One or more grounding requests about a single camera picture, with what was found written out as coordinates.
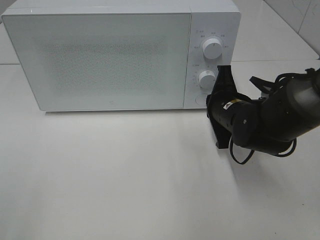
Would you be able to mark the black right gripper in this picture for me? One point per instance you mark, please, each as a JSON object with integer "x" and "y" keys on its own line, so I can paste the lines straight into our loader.
{"x": 227, "y": 110}

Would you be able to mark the white timer knob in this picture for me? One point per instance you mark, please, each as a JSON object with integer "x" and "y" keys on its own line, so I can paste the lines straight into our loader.
{"x": 207, "y": 79}

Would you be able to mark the round door release button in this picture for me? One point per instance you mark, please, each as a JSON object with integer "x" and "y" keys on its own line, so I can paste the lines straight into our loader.
{"x": 201, "y": 99}

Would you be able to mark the white microwave door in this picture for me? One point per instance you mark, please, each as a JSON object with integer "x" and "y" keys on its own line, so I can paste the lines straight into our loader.
{"x": 98, "y": 62}

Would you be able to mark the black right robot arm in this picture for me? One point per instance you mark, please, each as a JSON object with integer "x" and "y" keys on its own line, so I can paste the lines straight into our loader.
{"x": 289, "y": 108}

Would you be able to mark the upper white power knob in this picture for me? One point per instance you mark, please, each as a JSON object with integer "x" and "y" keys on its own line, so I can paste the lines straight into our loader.
{"x": 212, "y": 48}

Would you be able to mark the white microwave oven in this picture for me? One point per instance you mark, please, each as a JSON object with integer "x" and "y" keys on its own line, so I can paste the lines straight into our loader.
{"x": 208, "y": 18}

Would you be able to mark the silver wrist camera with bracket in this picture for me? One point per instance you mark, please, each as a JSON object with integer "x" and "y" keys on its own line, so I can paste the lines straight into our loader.
{"x": 264, "y": 96}

